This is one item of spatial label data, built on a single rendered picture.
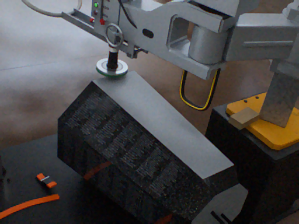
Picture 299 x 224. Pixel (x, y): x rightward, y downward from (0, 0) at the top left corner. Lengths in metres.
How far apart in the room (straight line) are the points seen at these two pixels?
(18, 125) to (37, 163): 0.52
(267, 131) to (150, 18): 1.04
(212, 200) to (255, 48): 0.86
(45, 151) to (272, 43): 1.97
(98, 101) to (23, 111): 1.36
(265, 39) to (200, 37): 0.38
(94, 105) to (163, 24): 0.72
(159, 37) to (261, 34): 0.56
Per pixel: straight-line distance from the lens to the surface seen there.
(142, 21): 2.39
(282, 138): 2.73
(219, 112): 2.84
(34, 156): 3.38
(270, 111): 2.79
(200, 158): 2.25
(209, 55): 2.22
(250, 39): 2.30
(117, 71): 2.76
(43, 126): 3.68
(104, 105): 2.59
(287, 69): 2.58
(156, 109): 2.54
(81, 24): 2.83
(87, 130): 2.59
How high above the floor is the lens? 2.28
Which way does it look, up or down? 35 degrees down
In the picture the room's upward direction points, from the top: 10 degrees clockwise
